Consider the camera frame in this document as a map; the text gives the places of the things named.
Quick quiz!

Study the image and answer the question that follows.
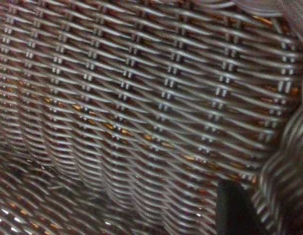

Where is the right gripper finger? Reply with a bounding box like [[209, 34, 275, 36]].
[[215, 179, 262, 235]]

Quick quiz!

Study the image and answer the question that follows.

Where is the dark brown wicker basket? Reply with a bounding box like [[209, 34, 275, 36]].
[[0, 0, 303, 235]]

